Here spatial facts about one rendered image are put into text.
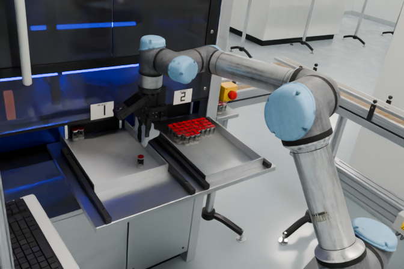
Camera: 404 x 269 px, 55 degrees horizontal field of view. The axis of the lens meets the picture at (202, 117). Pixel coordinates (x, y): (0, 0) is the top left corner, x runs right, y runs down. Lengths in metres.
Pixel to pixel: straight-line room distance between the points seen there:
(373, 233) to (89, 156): 0.92
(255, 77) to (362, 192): 1.30
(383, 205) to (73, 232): 1.48
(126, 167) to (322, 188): 0.70
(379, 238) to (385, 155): 1.74
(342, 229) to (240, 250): 1.46
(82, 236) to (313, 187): 1.09
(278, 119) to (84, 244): 1.14
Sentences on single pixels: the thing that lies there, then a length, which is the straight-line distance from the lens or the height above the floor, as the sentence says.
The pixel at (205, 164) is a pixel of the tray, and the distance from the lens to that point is 1.40.
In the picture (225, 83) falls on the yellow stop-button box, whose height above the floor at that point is 1.03.
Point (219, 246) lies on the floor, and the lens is 2.35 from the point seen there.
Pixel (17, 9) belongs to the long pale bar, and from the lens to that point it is 1.15.
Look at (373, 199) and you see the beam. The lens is 2.19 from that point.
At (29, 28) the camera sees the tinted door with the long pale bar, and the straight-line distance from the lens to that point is 1.25.
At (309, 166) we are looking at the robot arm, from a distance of 0.88.
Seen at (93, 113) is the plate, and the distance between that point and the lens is 1.40.
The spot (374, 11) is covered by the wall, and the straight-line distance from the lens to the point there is 10.34.
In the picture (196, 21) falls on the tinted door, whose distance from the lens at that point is 1.49.
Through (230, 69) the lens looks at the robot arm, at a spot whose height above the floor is 1.30.
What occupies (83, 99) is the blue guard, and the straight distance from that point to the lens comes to 1.37.
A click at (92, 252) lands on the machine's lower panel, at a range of 1.81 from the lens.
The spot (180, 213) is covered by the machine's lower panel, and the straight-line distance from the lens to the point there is 1.94.
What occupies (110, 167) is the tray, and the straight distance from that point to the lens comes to 1.35.
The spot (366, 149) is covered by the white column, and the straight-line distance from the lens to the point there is 2.85.
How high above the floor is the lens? 1.66
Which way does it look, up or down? 27 degrees down
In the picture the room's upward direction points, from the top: 8 degrees clockwise
